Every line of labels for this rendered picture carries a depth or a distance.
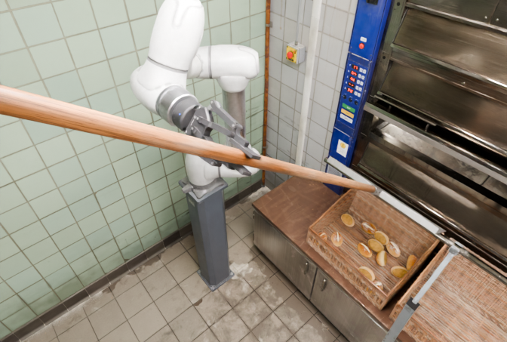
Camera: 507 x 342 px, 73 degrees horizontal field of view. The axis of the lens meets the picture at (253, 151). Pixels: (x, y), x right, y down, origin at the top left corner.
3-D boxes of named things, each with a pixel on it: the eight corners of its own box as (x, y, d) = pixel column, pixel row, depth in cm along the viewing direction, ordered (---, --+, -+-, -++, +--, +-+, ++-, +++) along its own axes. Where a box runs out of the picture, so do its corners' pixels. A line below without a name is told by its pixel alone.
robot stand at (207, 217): (196, 272, 262) (177, 181, 196) (218, 257, 273) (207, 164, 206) (212, 292, 251) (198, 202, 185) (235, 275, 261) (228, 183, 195)
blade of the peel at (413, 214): (434, 234, 136) (439, 228, 135) (327, 161, 166) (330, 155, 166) (445, 231, 165) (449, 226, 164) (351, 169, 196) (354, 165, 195)
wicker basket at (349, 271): (354, 204, 238) (362, 175, 220) (429, 260, 205) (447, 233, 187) (304, 241, 215) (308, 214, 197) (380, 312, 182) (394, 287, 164)
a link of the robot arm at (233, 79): (221, 161, 197) (259, 160, 197) (219, 183, 186) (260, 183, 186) (208, 36, 140) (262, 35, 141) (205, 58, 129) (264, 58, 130)
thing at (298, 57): (293, 55, 224) (294, 41, 217) (304, 61, 218) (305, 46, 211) (284, 59, 220) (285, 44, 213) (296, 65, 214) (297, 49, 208)
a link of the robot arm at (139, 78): (146, 120, 82) (162, 68, 78) (118, 93, 91) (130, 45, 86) (183, 122, 90) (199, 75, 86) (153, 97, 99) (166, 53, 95)
